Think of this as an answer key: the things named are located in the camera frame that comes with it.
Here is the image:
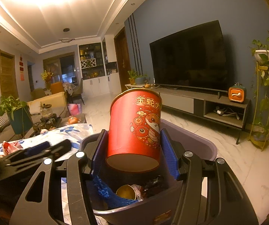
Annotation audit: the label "yellow flowers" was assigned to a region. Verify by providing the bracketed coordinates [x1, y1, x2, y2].
[41, 70, 54, 83]

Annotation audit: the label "red plastic bag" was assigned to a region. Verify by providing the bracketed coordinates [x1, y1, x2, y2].
[2, 141, 25, 155]

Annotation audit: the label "red paper cup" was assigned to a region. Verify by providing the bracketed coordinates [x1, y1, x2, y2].
[106, 88, 163, 173]

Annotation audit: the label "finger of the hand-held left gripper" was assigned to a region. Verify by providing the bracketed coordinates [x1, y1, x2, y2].
[8, 142, 51, 164]
[10, 139, 72, 170]

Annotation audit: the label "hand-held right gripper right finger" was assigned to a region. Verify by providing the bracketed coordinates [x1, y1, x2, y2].
[160, 128, 259, 225]

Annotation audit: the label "dark coffee table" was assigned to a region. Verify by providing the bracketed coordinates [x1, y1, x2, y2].
[24, 112, 88, 139]

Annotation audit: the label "purple plastic bin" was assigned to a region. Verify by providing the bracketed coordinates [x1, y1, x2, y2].
[79, 118, 218, 225]

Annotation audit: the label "blue foam net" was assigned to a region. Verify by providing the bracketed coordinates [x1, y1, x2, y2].
[92, 175, 145, 211]

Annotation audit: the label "plant in blue-grey pot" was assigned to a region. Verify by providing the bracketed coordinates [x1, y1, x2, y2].
[136, 74, 148, 85]

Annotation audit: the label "potted plant in teal pot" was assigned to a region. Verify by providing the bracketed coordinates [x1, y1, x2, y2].
[0, 95, 33, 136]

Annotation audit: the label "orange chair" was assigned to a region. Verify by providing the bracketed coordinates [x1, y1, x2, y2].
[50, 82, 66, 95]

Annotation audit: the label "orange retro box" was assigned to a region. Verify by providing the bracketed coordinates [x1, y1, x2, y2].
[228, 82, 247, 104]

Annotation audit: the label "light wooden door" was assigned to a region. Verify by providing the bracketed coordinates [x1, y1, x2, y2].
[0, 50, 19, 99]

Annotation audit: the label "yellow sofa section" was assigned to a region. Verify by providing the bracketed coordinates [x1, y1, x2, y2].
[27, 91, 68, 117]

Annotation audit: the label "black plastic bag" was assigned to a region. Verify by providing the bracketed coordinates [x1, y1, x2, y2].
[144, 176, 170, 198]

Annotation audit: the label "white folding table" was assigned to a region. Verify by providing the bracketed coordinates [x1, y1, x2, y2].
[124, 83, 154, 92]

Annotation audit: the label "power strip with cables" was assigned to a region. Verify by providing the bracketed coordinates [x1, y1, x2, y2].
[213, 106, 240, 119]

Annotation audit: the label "dark wooden door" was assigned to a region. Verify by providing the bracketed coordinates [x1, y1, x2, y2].
[114, 27, 131, 92]

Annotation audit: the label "pink bag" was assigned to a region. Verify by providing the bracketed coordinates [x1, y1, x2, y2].
[67, 103, 82, 118]

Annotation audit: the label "black television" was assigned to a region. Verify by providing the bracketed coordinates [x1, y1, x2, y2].
[150, 20, 229, 99]

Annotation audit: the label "grey sofa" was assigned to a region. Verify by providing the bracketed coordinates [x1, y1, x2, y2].
[0, 115, 16, 144]

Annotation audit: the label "grey TV cabinet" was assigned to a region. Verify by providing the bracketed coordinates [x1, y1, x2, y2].
[152, 85, 251, 145]

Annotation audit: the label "red wall hanging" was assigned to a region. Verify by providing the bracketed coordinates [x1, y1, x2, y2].
[19, 55, 25, 81]

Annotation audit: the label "grey chair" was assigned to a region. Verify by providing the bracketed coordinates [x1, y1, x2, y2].
[71, 78, 85, 105]

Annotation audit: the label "round gold tin can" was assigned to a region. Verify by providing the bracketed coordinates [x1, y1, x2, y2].
[116, 185, 138, 200]

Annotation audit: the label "white display cabinet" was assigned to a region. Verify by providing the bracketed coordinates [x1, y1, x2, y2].
[78, 35, 122, 98]

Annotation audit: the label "trailing plant in white pot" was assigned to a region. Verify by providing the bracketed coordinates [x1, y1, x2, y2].
[251, 30, 269, 132]

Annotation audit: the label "glass teapot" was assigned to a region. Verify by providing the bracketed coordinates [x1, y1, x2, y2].
[39, 103, 53, 119]

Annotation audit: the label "blue floral blanket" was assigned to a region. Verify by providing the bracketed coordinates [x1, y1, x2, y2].
[0, 123, 109, 225]

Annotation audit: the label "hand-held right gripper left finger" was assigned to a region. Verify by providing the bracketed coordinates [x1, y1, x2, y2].
[9, 129, 109, 225]

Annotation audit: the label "plant in orange pot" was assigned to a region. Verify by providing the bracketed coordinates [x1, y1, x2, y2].
[128, 70, 137, 85]

